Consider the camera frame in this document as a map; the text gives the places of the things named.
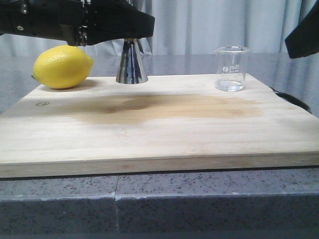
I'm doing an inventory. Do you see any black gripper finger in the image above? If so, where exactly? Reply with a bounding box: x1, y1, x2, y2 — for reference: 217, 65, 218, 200
285, 0, 319, 59

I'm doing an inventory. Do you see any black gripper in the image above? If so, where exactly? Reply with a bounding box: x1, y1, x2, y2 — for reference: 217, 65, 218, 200
0, 0, 155, 46

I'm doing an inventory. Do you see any silver double jigger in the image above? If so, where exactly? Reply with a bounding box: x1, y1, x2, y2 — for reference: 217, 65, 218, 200
116, 38, 148, 85

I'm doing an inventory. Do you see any clear glass beaker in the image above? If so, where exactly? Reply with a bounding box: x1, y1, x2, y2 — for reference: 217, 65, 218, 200
214, 46, 250, 92

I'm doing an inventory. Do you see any yellow lemon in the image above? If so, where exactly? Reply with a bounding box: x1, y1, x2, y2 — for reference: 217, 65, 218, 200
32, 45, 94, 89

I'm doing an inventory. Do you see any grey curtain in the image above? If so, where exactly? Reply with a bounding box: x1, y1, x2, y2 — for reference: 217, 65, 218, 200
0, 0, 319, 58

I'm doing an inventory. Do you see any light wooden cutting board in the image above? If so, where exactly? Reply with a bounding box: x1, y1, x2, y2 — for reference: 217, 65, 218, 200
0, 75, 319, 178

